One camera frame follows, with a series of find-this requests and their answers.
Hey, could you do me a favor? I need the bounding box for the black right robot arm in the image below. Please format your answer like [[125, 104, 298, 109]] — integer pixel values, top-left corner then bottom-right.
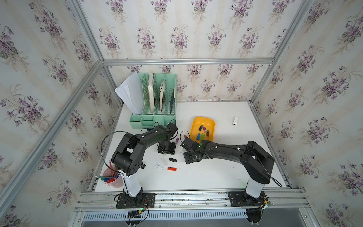
[[181, 137, 275, 200]]

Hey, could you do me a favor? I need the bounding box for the white usb drive lower left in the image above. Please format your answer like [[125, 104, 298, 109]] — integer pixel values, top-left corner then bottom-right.
[[155, 164, 164, 171]]

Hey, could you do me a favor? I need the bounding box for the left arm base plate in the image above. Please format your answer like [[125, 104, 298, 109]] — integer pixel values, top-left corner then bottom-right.
[[114, 190, 156, 209]]

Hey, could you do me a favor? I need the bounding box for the aluminium front rail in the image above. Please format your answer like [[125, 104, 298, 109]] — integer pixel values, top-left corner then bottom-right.
[[74, 188, 310, 212]]

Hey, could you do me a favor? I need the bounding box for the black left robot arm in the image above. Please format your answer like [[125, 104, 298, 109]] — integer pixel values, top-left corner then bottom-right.
[[102, 119, 178, 201]]

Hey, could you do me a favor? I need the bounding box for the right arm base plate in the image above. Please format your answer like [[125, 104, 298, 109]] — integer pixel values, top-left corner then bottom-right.
[[228, 191, 269, 208]]

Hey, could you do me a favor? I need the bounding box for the green desk file organizer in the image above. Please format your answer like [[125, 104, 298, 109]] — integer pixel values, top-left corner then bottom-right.
[[130, 73, 177, 129]]

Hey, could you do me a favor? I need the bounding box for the white paper stack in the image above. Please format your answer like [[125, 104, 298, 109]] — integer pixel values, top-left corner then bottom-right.
[[114, 72, 145, 115]]

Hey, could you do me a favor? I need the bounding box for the yellow plastic storage box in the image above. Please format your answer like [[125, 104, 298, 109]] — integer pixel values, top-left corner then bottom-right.
[[190, 116, 216, 142]]

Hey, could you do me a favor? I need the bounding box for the pink pen cup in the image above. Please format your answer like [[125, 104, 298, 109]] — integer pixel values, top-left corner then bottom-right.
[[99, 159, 124, 188]]

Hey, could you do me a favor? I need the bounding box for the white usb drive middle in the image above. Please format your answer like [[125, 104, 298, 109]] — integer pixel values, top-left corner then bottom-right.
[[161, 158, 167, 166]]

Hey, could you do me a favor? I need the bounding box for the white usb drive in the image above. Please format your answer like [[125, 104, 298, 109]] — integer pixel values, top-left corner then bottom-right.
[[161, 158, 167, 166], [155, 164, 164, 171]]

